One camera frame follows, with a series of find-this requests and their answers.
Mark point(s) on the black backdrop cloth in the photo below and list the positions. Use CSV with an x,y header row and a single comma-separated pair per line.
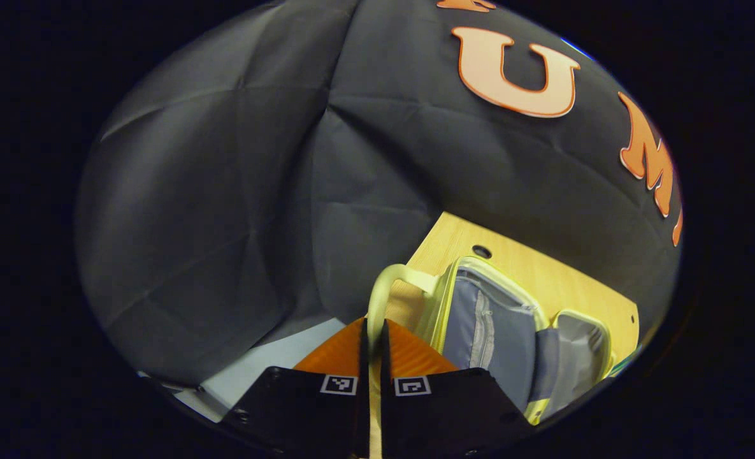
x,y
256,191

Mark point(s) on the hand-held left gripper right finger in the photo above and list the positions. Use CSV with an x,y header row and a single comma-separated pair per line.
x,y
387,414

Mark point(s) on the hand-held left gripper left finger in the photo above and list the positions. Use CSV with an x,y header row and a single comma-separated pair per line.
x,y
361,414

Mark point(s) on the pale yellow suitcase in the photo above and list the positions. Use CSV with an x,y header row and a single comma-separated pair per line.
x,y
511,331

